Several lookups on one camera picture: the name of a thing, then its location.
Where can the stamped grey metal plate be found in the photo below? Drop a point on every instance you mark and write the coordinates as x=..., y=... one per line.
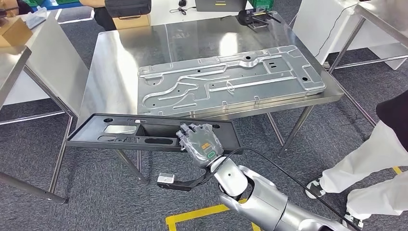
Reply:
x=223, y=92

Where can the white desk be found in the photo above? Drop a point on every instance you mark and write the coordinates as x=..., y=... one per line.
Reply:
x=165, y=16

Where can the green plastic crate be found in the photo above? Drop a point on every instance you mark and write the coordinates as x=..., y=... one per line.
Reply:
x=32, y=2
x=261, y=4
x=67, y=1

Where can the yellow floor tape square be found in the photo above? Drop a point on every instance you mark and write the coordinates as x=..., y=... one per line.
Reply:
x=197, y=213
x=397, y=170

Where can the black plastic panel part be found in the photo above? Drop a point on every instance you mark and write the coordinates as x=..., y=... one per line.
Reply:
x=79, y=138

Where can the stainless steel workbench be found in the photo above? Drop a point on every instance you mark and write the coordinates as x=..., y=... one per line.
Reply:
x=127, y=63

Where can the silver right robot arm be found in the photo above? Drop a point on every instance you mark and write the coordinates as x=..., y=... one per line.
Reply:
x=267, y=204

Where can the black carry bag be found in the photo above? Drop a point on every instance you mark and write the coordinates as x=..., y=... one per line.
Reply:
x=127, y=8

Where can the brown cardboard box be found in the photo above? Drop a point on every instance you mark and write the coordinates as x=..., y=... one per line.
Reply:
x=16, y=33
x=130, y=23

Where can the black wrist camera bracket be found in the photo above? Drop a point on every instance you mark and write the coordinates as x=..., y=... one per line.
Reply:
x=188, y=186

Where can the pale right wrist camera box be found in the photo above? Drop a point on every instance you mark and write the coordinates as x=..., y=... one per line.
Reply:
x=165, y=178

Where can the dark grey laptop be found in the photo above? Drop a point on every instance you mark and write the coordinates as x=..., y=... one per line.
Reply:
x=220, y=5

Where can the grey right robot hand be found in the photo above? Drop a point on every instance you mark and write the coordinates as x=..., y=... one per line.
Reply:
x=204, y=146

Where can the person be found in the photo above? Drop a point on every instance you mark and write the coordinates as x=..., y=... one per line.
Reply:
x=24, y=6
x=103, y=19
x=366, y=156

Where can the black clamp tool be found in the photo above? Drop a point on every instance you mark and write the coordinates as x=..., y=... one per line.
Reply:
x=247, y=17

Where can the clear plastic bag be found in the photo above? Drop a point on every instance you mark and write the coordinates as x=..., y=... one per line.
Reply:
x=36, y=19

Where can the black computer mouse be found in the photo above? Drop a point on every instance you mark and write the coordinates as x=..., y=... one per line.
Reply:
x=182, y=3

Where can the steel table with white panel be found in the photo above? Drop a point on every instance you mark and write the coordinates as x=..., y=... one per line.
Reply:
x=54, y=73
x=318, y=25

